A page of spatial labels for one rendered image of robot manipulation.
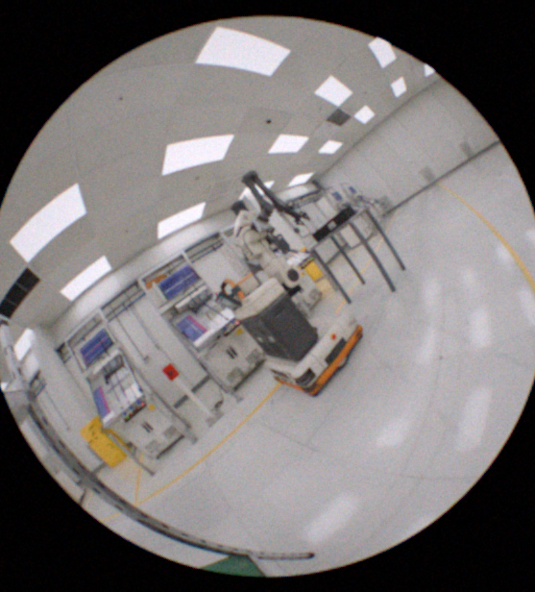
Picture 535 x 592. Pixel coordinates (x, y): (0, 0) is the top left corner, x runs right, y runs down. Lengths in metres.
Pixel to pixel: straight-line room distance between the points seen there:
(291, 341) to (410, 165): 7.83
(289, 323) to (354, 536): 1.25
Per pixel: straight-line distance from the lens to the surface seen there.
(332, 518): 0.92
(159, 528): 0.49
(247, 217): 1.61
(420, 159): 8.35
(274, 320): 1.22
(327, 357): 1.36
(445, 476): 0.84
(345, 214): 1.98
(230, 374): 2.46
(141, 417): 2.51
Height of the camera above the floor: 0.82
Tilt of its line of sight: 4 degrees down
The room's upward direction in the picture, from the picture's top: 38 degrees counter-clockwise
